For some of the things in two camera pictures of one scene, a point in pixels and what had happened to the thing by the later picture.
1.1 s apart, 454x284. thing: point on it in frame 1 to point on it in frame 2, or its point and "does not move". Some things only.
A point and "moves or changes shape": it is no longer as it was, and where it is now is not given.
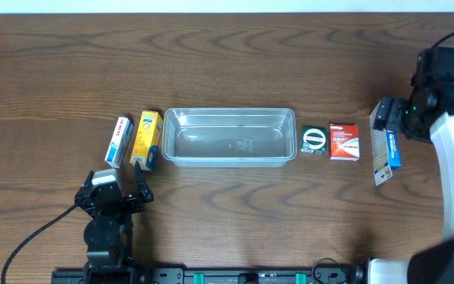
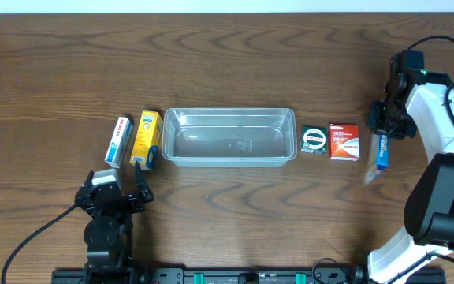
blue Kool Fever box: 386,151 moves or changes shape
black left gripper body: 113,199 does not move
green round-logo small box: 314,140 does not move
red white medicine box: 344,144 does not move
